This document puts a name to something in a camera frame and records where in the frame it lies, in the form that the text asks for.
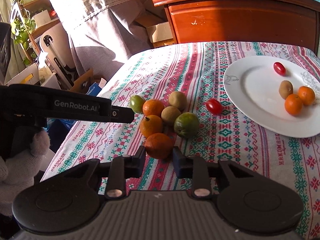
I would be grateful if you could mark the green potted plant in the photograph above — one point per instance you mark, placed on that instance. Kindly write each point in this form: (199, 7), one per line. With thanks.
(22, 27)

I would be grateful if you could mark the green lime large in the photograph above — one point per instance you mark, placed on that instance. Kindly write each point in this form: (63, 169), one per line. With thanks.
(186, 125)

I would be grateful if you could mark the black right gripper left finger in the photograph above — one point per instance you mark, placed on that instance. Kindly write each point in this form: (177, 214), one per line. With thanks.
(73, 198)

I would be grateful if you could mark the orange tangerine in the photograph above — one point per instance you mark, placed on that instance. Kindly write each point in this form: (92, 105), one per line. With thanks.
(153, 107)
(293, 104)
(158, 146)
(150, 125)
(307, 95)

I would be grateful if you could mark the white plastic basket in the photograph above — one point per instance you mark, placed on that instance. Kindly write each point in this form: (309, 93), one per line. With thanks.
(51, 82)

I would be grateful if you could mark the white folding stool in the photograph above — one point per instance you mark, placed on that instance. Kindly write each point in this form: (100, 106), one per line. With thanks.
(55, 43)

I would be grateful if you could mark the blue small box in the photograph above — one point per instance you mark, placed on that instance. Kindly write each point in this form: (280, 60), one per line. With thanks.
(94, 89)

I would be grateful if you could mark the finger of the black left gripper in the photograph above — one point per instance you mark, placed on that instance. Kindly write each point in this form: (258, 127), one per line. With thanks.
(123, 115)

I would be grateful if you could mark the brown kiwi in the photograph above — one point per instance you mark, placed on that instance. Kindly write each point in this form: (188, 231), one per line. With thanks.
(170, 114)
(285, 89)
(178, 100)

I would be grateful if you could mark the cardboard box beside nightstand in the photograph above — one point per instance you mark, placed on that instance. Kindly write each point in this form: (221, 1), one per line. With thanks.
(160, 35)

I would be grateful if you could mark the red cherry tomato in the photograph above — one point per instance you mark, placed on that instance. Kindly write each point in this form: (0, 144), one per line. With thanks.
(214, 106)
(279, 68)

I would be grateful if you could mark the green tomato small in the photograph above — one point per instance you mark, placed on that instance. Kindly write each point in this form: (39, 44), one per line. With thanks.
(136, 104)

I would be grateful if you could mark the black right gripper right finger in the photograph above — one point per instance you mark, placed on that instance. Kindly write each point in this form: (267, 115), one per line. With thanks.
(245, 199)

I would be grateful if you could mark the brown wooden nightstand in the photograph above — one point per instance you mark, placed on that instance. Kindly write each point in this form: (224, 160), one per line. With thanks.
(294, 22)

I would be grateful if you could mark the checked beige curtain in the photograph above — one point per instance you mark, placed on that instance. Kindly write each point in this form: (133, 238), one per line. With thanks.
(103, 34)

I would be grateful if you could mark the striped patterned tablecloth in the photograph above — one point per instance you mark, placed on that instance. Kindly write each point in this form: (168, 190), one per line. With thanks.
(197, 70)

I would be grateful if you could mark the white gloved left hand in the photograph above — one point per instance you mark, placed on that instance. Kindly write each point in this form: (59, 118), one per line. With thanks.
(18, 173)

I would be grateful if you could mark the white floral ceramic plate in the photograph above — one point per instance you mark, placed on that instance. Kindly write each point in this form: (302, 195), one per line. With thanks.
(252, 86)

